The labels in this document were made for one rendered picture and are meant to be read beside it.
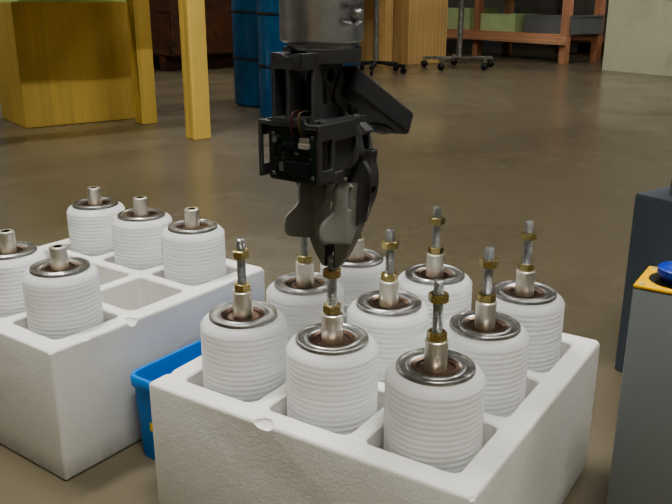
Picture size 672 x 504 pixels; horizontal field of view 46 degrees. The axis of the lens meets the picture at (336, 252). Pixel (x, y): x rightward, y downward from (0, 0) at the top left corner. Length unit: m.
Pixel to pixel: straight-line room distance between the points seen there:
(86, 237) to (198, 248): 0.25
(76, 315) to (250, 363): 0.29
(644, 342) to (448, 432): 0.23
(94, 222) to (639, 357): 0.88
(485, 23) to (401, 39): 1.38
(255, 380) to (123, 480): 0.29
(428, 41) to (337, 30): 6.90
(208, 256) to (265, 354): 0.37
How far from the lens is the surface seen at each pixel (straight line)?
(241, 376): 0.86
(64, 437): 1.07
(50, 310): 1.06
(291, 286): 0.95
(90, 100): 4.09
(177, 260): 1.20
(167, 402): 0.90
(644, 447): 0.90
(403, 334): 0.87
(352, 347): 0.79
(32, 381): 1.07
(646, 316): 0.84
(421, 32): 7.52
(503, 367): 0.83
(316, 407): 0.80
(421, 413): 0.73
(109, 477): 1.09
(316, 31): 0.69
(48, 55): 4.02
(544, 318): 0.93
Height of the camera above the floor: 0.59
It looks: 18 degrees down
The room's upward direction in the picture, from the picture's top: straight up
